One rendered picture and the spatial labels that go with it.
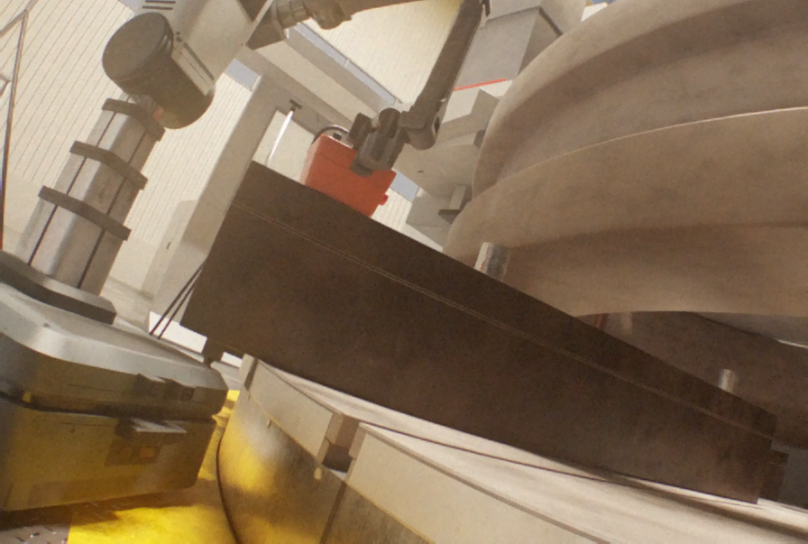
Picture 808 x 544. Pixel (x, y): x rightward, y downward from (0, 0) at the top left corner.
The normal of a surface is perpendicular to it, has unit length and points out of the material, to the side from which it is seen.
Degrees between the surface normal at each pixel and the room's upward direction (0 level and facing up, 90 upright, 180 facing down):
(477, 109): 90
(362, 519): 90
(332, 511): 90
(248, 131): 90
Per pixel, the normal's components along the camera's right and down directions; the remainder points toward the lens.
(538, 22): 0.68, 0.03
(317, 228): 0.42, -0.11
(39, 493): 0.93, 0.27
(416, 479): -0.73, -0.44
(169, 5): -0.22, -0.18
